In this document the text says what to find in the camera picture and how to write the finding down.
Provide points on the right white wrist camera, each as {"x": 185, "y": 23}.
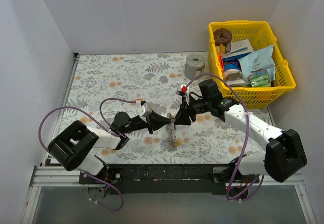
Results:
{"x": 183, "y": 91}

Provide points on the blue cassava chips bag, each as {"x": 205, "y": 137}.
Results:
{"x": 258, "y": 60}

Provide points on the brown lidded can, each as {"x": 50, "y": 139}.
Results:
{"x": 223, "y": 39}

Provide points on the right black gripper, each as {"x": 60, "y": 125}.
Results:
{"x": 188, "y": 114}

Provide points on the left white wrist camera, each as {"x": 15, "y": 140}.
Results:
{"x": 144, "y": 109}

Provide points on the large silver keyring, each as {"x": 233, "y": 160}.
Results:
{"x": 171, "y": 130}

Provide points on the aluminium frame rail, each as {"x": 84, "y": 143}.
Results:
{"x": 56, "y": 176}

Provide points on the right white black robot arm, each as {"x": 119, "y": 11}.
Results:
{"x": 284, "y": 153}

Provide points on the floral table mat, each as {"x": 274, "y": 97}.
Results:
{"x": 104, "y": 85}

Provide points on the green snack packet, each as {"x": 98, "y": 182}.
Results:
{"x": 260, "y": 78}

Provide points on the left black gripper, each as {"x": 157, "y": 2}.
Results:
{"x": 150, "y": 122}

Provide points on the white blue box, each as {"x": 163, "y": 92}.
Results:
{"x": 240, "y": 47}

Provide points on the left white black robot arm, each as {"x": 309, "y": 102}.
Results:
{"x": 71, "y": 148}

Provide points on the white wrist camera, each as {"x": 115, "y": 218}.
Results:
{"x": 144, "y": 109}
{"x": 183, "y": 91}

